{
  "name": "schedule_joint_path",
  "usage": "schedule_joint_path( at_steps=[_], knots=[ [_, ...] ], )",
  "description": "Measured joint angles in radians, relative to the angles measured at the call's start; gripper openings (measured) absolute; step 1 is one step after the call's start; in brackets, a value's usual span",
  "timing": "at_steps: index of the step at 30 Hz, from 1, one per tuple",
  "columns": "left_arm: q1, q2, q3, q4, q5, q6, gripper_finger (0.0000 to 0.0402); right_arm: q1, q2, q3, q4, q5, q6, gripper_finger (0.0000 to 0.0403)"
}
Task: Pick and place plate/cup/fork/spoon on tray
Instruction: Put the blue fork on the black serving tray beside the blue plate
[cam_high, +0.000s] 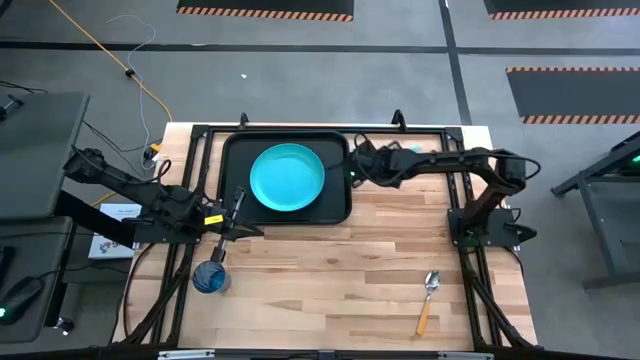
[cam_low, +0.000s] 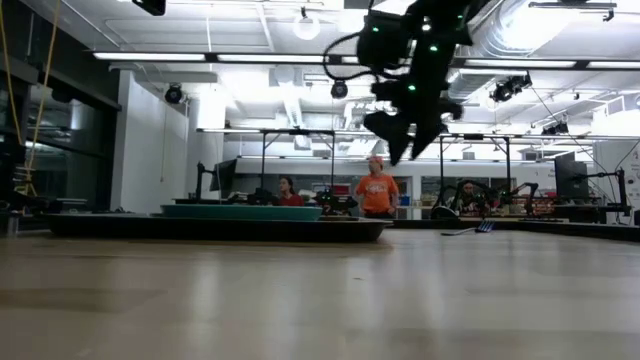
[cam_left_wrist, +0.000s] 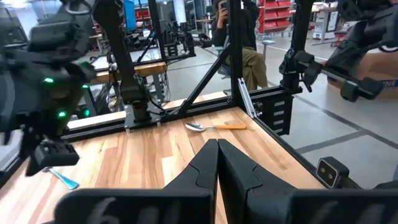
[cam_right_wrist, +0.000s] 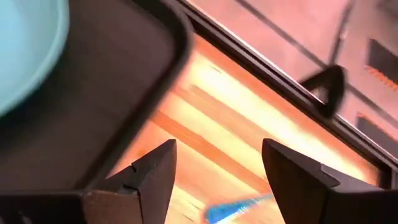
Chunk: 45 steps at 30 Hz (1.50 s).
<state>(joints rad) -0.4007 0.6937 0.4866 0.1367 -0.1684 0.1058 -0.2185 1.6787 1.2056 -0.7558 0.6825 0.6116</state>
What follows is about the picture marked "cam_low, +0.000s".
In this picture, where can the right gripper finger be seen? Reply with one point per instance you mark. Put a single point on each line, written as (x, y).
(395, 132)
(425, 136)

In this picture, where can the iridescent blue fork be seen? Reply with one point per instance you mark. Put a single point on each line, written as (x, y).
(484, 226)

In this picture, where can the teal plate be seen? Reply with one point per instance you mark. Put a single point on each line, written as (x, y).
(240, 212)

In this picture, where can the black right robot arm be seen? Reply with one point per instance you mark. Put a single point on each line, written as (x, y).
(440, 30)

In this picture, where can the black plastic tray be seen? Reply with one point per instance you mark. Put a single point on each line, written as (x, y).
(200, 231)

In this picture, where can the person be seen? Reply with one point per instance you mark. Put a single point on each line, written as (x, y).
(290, 199)
(376, 192)
(467, 197)

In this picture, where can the blue storage bin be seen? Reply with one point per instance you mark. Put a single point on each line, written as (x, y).
(406, 200)

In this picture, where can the black ceiling spotlight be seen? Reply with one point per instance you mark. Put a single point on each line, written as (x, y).
(510, 88)
(173, 94)
(339, 89)
(555, 129)

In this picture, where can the red storage bin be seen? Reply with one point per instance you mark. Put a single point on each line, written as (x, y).
(341, 189)

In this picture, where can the black computer monitor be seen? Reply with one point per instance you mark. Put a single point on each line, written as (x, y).
(570, 175)
(223, 175)

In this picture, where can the long hanging light strip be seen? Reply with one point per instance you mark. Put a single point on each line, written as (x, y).
(230, 130)

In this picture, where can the long linear ceiling light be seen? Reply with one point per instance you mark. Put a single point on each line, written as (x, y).
(150, 56)

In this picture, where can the black background rig frame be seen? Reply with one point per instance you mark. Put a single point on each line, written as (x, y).
(441, 165)
(263, 160)

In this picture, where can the black table frame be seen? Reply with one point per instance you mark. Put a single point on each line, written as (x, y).
(575, 229)

